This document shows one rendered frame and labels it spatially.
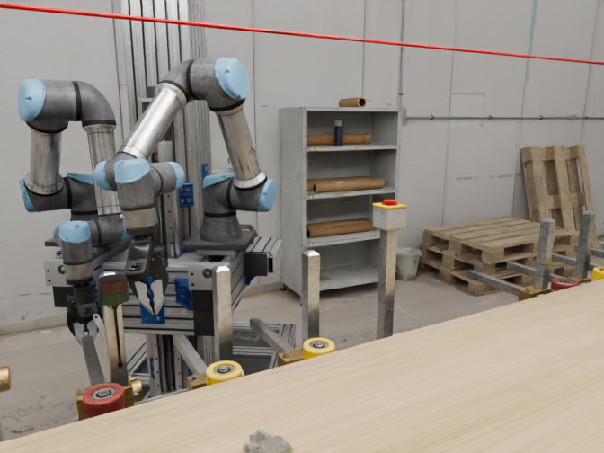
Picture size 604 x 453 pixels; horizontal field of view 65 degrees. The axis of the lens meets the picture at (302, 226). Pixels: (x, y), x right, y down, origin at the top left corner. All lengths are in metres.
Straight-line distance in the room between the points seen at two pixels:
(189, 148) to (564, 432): 1.47
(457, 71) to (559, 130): 1.66
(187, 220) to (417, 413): 1.23
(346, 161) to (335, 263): 0.94
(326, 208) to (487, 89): 2.11
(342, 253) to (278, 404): 3.46
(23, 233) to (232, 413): 2.93
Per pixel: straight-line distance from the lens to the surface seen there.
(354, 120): 4.29
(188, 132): 1.88
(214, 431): 0.96
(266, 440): 0.90
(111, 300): 1.05
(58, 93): 1.54
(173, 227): 1.86
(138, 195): 1.11
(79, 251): 1.42
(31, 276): 3.83
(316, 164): 4.13
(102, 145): 1.55
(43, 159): 1.70
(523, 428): 1.04
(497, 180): 5.51
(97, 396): 1.12
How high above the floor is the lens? 1.46
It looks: 13 degrees down
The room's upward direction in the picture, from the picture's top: straight up
